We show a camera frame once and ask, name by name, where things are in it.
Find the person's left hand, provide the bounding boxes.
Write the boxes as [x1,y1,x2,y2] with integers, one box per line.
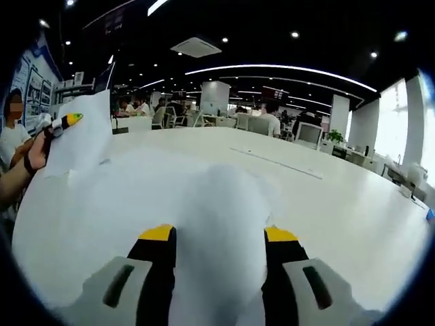
[27,130,52,169]

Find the tilted monitor on stand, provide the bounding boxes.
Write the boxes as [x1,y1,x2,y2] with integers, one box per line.
[94,62,116,94]

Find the bundle of white printing papers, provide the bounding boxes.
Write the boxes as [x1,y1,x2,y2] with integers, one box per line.
[43,90,115,179]

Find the ceiling air conditioner unit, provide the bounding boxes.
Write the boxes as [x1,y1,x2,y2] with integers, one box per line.
[169,36,222,58]

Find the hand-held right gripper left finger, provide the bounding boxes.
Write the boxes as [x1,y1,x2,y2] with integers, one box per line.
[73,223,177,326]

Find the thin curved ceiling light strip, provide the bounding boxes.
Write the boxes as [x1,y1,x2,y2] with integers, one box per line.
[185,64,378,92]

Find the blue white wall display boards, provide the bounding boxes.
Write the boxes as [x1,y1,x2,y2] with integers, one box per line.
[10,35,64,130]

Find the metal sink stand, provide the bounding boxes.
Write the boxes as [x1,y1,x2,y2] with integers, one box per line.
[382,154,429,191]

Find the white shelf rack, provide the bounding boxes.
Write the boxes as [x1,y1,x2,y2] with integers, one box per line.
[54,71,96,106]

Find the wide curved ceiling light strip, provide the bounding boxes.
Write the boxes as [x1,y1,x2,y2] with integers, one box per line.
[147,0,171,16]

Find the black wrist strap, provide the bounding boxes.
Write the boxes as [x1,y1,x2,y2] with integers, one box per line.
[22,154,37,177]

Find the group of white office chairs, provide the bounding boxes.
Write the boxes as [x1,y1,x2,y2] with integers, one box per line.
[151,105,324,150]

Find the red hanging display screen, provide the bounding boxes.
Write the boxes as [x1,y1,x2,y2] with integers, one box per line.
[261,86,290,103]

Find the dark hanging display screen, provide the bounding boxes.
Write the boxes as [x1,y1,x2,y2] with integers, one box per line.
[83,0,150,35]

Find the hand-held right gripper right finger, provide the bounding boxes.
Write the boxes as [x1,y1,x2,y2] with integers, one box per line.
[260,223,370,326]

